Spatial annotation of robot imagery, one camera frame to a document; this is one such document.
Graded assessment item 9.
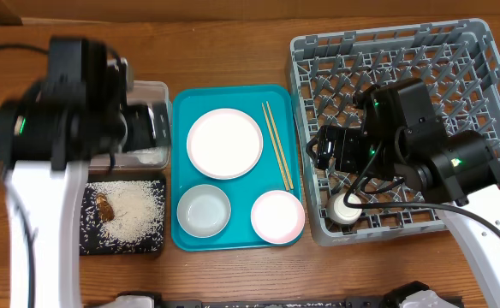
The white rice pile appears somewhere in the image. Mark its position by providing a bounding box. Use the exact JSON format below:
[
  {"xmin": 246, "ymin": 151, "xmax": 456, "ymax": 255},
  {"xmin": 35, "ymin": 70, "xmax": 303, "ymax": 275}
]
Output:
[{"xmin": 80, "ymin": 179, "xmax": 166, "ymax": 253}]

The grey bowl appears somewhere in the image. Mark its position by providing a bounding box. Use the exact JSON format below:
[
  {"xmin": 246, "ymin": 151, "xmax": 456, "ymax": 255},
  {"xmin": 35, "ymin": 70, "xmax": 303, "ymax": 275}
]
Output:
[{"xmin": 176, "ymin": 184, "xmax": 231, "ymax": 239}]

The white tissue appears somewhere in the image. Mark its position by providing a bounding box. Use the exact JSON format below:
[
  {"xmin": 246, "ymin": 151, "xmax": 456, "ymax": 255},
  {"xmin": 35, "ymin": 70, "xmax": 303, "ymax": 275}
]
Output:
[{"xmin": 132, "ymin": 147, "xmax": 170, "ymax": 166}]

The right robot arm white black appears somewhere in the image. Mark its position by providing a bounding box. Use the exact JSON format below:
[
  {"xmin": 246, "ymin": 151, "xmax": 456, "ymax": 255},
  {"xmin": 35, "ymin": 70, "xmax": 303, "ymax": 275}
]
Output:
[{"xmin": 306, "ymin": 78, "xmax": 500, "ymax": 307}]

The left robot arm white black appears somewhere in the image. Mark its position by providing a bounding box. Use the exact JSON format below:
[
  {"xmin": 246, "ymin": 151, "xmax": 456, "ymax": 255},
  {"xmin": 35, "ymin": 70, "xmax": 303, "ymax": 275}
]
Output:
[{"xmin": 0, "ymin": 37, "xmax": 172, "ymax": 307}]

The grey dishwasher rack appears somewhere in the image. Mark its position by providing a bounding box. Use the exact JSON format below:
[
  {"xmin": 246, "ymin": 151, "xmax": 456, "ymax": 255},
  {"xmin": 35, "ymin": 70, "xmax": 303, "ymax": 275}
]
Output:
[{"xmin": 289, "ymin": 19, "xmax": 500, "ymax": 246}]

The clear plastic bin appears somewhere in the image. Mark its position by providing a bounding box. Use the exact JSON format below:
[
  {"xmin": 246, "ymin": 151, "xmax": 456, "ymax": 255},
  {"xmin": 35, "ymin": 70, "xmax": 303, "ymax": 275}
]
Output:
[{"xmin": 87, "ymin": 79, "xmax": 173, "ymax": 171}]

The teal plastic tray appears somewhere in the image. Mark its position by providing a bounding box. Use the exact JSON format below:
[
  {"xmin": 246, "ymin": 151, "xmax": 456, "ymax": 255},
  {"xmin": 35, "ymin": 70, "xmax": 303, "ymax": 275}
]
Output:
[{"xmin": 170, "ymin": 85, "xmax": 305, "ymax": 252}]

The white cup in rack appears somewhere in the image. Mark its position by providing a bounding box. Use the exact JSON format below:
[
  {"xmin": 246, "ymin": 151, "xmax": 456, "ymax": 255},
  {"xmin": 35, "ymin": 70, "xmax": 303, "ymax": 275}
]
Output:
[{"xmin": 326, "ymin": 192, "xmax": 362, "ymax": 225}]

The wooden chopstick right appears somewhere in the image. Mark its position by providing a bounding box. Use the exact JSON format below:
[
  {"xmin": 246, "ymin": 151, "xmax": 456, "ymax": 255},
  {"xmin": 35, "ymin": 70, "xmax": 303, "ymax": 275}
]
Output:
[{"xmin": 265, "ymin": 102, "xmax": 295, "ymax": 190}]

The wooden chopstick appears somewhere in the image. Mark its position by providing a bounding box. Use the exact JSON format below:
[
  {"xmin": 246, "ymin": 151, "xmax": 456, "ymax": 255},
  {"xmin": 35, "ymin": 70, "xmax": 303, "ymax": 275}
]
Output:
[
  {"xmin": 265, "ymin": 102, "xmax": 295, "ymax": 190},
  {"xmin": 262, "ymin": 104, "xmax": 289, "ymax": 191}
]

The large white pink plate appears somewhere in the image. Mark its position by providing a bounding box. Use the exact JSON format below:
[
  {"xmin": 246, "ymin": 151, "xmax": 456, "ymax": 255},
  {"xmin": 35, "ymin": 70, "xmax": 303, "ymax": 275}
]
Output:
[{"xmin": 187, "ymin": 108, "xmax": 264, "ymax": 180}]

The wooden chopstick left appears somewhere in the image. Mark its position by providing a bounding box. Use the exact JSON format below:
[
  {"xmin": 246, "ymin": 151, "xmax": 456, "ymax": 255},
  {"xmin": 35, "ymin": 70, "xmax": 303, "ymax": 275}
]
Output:
[{"xmin": 262, "ymin": 104, "xmax": 289, "ymax": 191}]

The black tray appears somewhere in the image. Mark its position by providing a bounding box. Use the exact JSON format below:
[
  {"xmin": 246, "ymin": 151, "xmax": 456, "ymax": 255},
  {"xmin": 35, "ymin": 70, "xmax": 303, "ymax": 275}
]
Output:
[{"xmin": 78, "ymin": 171, "xmax": 168, "ymax": 257}]

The pink bowl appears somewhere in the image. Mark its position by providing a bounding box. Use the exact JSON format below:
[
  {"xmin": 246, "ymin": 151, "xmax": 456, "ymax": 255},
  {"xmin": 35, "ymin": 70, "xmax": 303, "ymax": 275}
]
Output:
[{"xmin": 251, "ymin": 190, "xmax": 306, "ymax": 245}]

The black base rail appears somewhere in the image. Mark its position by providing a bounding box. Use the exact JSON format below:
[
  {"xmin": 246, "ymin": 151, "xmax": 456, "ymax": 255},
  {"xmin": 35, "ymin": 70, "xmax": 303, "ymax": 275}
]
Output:
[{"xmin": 110, "ymin": 281, "xmax": 465, "ymax": 308}]

